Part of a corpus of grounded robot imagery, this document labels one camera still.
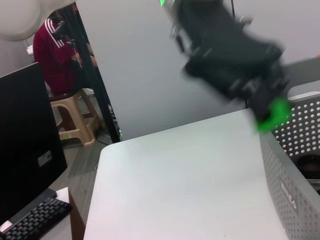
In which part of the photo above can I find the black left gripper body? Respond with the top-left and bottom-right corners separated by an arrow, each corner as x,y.
172,0 -> 288,101

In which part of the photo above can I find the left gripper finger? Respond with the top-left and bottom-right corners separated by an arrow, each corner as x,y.
246,86 -> 272,120
271,67 -> 291,101

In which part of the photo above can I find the green toy brick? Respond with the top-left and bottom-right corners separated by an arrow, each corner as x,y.
254,98 -> 293,133

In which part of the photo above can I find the grey perforated storage bin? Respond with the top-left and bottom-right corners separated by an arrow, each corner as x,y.
259,79 -> 320,240

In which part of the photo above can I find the dark clay teacup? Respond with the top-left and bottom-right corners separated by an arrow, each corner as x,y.
296,153 -> 320,174

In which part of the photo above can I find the beige plastic stool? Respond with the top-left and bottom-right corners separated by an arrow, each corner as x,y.
48,87 -> 101,147

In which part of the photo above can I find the dark red object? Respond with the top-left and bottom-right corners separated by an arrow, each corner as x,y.
32,9 -> 98,96

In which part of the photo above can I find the black computer monitor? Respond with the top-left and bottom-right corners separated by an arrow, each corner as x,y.
0,61 -> 68,223

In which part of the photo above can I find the white side desk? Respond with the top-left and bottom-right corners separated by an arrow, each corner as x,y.
44,186 -> 87,240

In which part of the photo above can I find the black keyboard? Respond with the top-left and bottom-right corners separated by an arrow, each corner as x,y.
0,197 -> 73,240

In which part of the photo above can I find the white paper tag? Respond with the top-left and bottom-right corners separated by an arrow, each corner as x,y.
0,221 -> 14,234

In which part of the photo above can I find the left gripper cable metal plug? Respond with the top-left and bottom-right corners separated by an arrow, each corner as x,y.
238,15 -> 254,26

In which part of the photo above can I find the black partition post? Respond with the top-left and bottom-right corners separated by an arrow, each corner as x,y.
61,0 -> 121,144

